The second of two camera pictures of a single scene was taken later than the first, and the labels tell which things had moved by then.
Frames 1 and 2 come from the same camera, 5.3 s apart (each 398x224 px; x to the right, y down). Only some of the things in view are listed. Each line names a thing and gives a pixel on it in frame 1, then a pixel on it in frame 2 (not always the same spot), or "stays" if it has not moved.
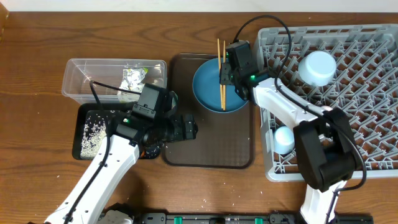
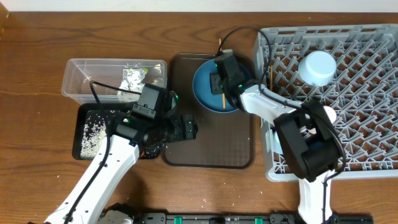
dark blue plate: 206,86 stays
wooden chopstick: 224,86 → 271,77
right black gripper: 227,67 → 215,87
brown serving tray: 224,139 stays
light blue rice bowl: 318,68 stays
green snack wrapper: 132,80 stays
